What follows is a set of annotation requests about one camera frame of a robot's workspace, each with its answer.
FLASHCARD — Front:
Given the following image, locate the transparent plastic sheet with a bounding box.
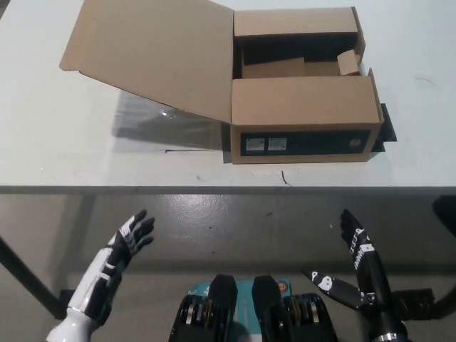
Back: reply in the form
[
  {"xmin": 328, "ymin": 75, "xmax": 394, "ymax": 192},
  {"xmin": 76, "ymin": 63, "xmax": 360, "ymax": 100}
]
[{"xmin": 111, "ymin": 88, "xmax": 232, "ymax": 153}]

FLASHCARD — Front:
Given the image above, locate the black table leg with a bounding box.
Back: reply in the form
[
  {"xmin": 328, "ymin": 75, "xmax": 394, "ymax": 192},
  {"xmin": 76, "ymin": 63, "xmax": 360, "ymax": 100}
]
[{"xmin": 0, "ymin": 234, "xmax": 76, "ymax": 319}]

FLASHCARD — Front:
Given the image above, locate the brown cardboard box with lid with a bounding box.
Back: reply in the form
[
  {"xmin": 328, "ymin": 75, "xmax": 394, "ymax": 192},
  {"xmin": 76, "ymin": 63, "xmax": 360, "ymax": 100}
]
[{"xmin": 59, "ymin": 0, "xmax": 385, "ymax": 166}]

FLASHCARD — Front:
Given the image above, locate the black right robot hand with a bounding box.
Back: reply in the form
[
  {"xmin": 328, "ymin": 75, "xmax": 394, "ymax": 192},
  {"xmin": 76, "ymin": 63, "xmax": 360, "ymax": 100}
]
[{"xmin": 301, "ymin": 209, "xmax": 392, "ymax": 312}]

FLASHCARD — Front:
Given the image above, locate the small cardboard insert piece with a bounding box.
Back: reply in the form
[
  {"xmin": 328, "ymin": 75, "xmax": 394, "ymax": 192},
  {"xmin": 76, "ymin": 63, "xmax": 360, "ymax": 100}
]
[{"xmin": 336, "ymin": 49, "xmax": 361, "ymax": 77}]

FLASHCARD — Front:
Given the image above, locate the black teal robot body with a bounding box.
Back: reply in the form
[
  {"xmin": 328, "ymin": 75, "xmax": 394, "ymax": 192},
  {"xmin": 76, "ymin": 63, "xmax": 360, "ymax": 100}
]
[{"xmin": 170, "ymin": 273, "xmax": 340, "ymax": 342}]

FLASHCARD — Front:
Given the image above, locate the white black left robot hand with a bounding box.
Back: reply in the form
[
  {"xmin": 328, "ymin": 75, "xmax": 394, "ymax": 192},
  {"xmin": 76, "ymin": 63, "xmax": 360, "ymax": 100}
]
[{"xmin": 66, "ymin": 209, "xmax": 156, "ymax": 327}]

